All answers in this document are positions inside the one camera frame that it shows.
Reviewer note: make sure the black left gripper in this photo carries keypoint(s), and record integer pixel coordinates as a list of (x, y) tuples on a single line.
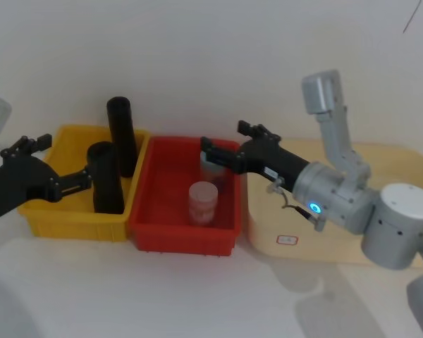
[(17, 179)]

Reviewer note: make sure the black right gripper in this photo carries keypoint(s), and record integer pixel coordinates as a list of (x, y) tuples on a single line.
[(271, 158)]

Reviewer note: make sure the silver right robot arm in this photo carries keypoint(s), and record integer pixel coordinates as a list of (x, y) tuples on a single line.
[(338, 190)]

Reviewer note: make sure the short black cylinder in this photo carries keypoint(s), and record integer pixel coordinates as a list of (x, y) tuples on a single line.
[(107, 183)]

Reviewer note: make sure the yellow plastic bin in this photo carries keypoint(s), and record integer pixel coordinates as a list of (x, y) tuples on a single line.
[(74, 222)]

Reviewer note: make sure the clear jar with white lid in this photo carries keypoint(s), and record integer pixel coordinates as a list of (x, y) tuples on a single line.
[(202, 200)]

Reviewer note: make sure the pale wooden board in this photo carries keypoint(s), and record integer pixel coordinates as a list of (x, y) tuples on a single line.
[(268, 211)]

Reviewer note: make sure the tall black cylinder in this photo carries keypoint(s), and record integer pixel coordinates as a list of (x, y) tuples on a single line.
[(121, 141)]

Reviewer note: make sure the red plastic bin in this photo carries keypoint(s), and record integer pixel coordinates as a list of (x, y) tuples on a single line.
[(169, 197)]

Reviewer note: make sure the white label with red border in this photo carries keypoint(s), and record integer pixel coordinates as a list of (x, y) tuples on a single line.
[(287, 239)]

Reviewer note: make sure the white table cloth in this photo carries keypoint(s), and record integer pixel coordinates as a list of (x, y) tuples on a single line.
[(197, 299)]

